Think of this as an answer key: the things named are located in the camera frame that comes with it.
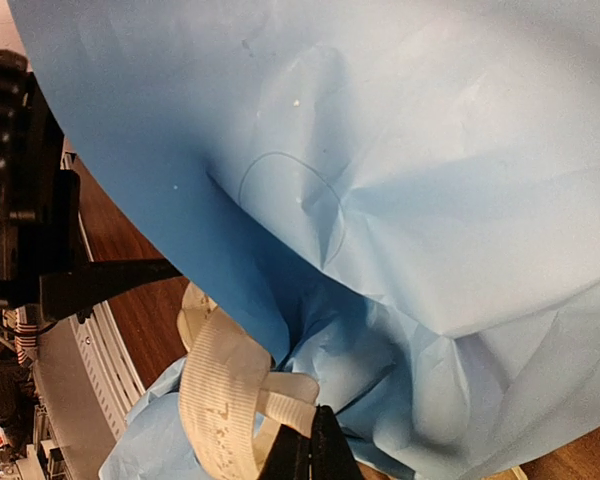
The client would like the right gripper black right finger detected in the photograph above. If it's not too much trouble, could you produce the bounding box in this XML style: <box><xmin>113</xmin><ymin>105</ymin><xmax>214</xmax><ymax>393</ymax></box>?
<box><xmin>310</xmin><ymin>405</ymin><xmax>364</xmax><ymax>480</ymax></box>

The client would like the blue wrapping paper sheet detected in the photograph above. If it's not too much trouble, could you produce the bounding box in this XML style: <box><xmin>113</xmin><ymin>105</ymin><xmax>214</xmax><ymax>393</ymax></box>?
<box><xmin>10</xmin><ymin>1</ymin><xmax>600</xmax><ymax>479</ymax></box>

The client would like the front aluminium rail base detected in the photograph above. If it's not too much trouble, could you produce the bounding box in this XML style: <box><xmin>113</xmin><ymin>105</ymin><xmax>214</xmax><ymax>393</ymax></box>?
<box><xmin>0</xmin><ymin>139</ymin><xmax>146</xmax><ymax>480</ymax></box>

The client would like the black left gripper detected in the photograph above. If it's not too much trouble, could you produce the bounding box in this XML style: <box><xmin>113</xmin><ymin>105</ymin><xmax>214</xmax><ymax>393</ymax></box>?
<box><xmin>0</xmin><ymin>49</ymin><xmax>181</xmax><ymax>325</ymax></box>

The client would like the cream ribbon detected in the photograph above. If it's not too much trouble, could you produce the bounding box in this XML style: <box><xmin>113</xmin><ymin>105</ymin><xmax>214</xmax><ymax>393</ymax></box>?
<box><xmin>177</xmin><ymin>284</ymin><xmax>319</xmax><ymax>479</ymax></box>

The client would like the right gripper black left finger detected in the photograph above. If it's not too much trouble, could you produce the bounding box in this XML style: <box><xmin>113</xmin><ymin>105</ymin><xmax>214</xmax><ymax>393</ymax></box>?
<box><xmin>258</xmin><ymin>426</ymin><xmax>311</xmax><ymax>480</ymax></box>

